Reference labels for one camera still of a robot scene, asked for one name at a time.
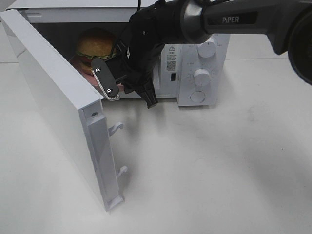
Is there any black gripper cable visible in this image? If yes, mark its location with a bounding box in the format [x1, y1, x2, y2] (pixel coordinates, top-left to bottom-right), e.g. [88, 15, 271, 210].
[114, 0, 166, 52]

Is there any white microwave oven body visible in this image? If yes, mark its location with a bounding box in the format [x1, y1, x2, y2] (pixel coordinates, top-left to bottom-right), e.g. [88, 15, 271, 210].
[6, 0, 230, 106]

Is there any round white door button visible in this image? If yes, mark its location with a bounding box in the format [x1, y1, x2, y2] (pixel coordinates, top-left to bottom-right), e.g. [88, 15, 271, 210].
[190, 91, 205, 103]

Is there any pink round plate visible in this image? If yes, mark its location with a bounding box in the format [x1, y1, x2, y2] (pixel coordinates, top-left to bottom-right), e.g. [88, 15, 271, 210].
[69, 54, 124, 91]

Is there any upper white power knob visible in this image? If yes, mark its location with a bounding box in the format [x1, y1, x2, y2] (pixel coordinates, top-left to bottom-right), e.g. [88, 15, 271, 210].
[197, 40, 217, 58]

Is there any warning sticker with QR code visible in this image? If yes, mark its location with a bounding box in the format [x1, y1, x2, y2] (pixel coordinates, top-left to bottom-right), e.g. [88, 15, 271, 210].
[164, 44, 181, 72]

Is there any toy burger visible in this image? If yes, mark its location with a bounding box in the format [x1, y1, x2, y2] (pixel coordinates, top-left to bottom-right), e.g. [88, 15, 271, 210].
[76, 28, 116, 75]

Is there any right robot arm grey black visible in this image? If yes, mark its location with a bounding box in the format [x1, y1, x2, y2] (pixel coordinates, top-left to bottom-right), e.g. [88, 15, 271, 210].
[91, 0, 312, 108]

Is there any white microwave door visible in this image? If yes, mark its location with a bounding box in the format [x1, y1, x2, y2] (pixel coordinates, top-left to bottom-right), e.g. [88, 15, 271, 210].
[0, 10, 127, 211]

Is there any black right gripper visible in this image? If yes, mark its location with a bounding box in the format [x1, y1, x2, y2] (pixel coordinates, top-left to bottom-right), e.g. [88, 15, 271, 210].
[91, 0, 185, 109]

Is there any lower white timer knob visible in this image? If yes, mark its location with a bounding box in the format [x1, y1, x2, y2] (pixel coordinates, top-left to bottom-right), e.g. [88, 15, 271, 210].
[194, 69, 211, 87]

